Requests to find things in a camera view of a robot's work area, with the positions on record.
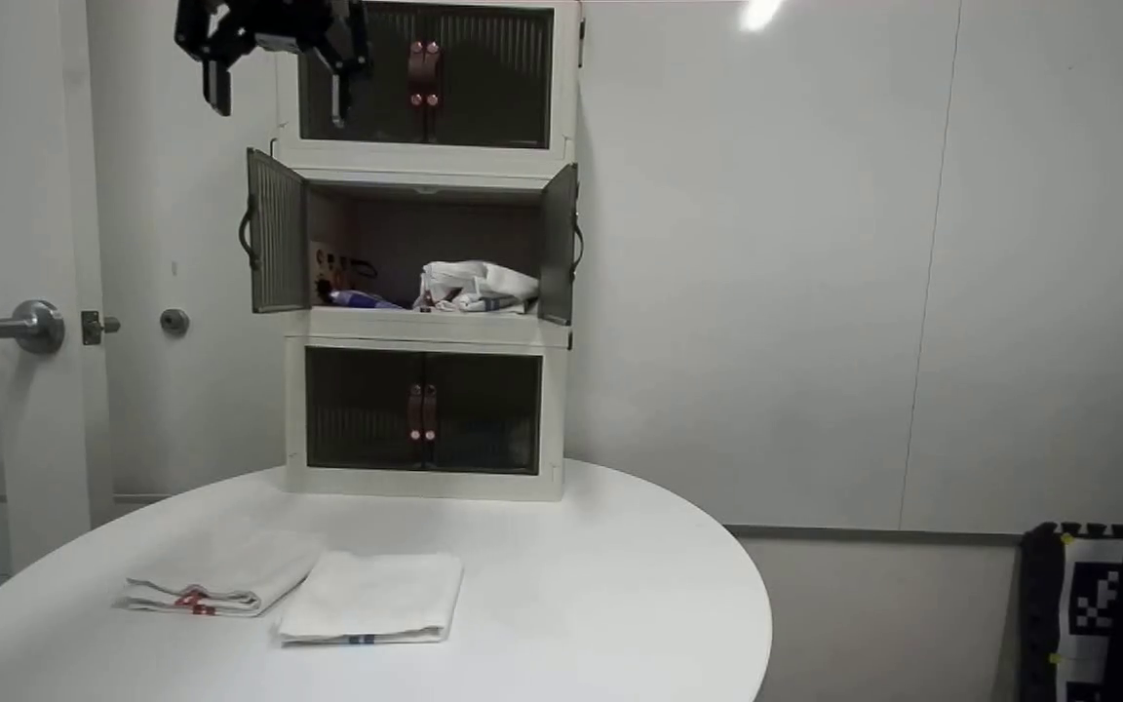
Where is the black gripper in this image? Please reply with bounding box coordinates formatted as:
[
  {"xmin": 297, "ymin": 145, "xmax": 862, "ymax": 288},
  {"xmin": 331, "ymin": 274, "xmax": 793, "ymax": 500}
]
[{"xmin": 172, "ymin": 0, "xmax": 376, "ymax": 132}]

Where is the dark cabinet door black handle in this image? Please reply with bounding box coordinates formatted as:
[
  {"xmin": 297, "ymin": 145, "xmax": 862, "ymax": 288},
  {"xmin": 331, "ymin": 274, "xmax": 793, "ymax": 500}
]
[
  {"xmin": 235, "ymin": 145, "xmax": 318, "ymax": 319},
  {"xmin": 535, "ymin": 158, "xmax": 591, "ymax": 330}
]

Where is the white stacked storage cabinet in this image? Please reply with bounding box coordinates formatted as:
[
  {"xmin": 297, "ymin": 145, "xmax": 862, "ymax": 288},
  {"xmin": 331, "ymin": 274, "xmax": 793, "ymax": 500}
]
[{"xmin": 275, "ymin": 0, "xmax": 591, "ymax": 505}]

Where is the white room door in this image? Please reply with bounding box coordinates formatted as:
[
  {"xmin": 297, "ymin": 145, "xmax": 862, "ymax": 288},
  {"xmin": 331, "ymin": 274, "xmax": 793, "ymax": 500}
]
[{"xmin": 0, "ymin": 0, "xmax": 116, "ymax": 574}]

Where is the metal door latch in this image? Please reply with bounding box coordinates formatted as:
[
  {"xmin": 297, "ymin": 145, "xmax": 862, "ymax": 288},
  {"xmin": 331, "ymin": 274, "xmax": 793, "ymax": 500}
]
[{"xmin": 77, "ymin": 308, "xmax": 124, "ymax": 352}]

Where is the small blue item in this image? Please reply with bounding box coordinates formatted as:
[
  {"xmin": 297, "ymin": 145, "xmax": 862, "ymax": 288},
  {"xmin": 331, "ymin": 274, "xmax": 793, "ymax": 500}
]
[{"xmin": 324, "ymin": 284, "xmax": 394, "ymax": 310}]

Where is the white folded towel red mark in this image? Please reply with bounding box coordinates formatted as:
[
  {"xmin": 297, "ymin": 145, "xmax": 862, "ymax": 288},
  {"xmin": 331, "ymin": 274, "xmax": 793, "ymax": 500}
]
[{"xmin": 116, "ymin": 543, "xmax": 324, "ymax": 620}]

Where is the white folded towel blue mark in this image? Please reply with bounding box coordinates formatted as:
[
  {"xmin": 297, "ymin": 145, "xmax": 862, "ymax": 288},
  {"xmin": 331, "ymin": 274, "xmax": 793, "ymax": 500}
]
[{"xmin": 275, "ymin": 547, "xmax": 469, "ymax": 651}]

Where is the black white checker board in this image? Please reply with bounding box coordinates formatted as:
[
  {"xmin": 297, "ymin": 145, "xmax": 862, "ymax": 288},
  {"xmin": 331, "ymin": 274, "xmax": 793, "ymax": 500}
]
[{"xmin": 1018, "ymin": 519, "xmax": 1123, "ymax": 702}]

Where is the dark cabinet door red handle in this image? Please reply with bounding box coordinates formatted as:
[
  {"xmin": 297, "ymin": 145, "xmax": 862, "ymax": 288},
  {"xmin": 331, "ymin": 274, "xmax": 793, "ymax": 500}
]
[
  {"xmin": 297, "ymin": 0, "xmax": 431, "ymax": 148},
  {"xmin": 417, "ymin": 345, "xmax": 547, "ymax": 478},
  {"xmin": 302, "ymin": 341, "xmax": 426, "ymax": 474},
  {"xmin": 420, "ymin": 0, "xmax": 557, "ymax": 153}
]

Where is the silver door lever handle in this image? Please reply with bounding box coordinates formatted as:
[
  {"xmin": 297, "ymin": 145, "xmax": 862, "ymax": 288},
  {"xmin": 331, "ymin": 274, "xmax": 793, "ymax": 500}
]
[{"xmin": 0, "ymin": 295, "xmax": 72, "ymax": 358}]

